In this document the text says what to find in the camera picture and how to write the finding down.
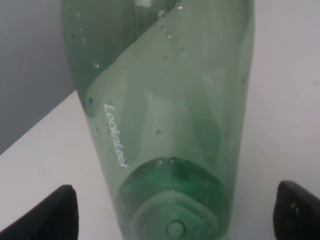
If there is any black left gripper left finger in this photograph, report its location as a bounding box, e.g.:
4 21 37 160
0 184 79 240

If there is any green transparent plastic bottle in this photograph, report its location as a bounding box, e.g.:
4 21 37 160
60 0 255 240

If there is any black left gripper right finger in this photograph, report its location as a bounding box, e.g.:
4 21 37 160
273 180 320 240

